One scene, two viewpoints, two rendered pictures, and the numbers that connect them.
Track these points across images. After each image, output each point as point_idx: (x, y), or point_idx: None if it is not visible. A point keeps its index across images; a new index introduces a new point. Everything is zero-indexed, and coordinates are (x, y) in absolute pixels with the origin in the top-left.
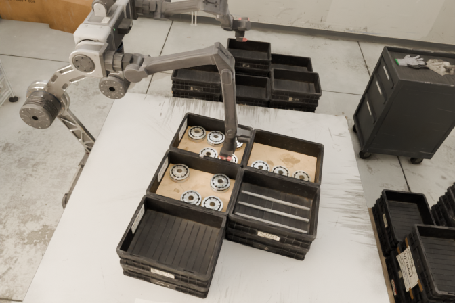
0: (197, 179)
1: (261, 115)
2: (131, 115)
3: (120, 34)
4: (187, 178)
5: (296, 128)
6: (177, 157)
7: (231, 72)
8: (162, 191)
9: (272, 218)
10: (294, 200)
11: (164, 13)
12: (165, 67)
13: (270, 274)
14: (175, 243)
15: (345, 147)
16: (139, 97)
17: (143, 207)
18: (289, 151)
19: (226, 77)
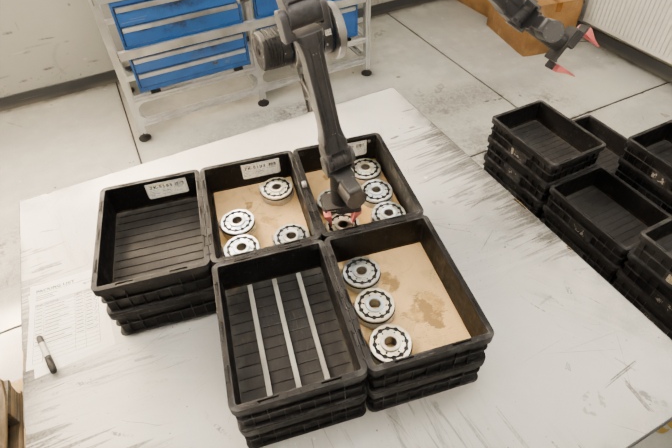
0: (283, 215)
1: (526, 239)
2: (364, 116)
3: None
4: (273, 202)
5: (559, 305)
6: (292, 171)
7: (288, 19)
8: (238, 193)
9: (274, 340)
10: (336, 358)
11: None
12: None
13: (200, 406)
14: (163, 246)
15: (616, 422)
16: (402, 105)
17: (186, 184)
18: (448, 301)
19: (279, 25)
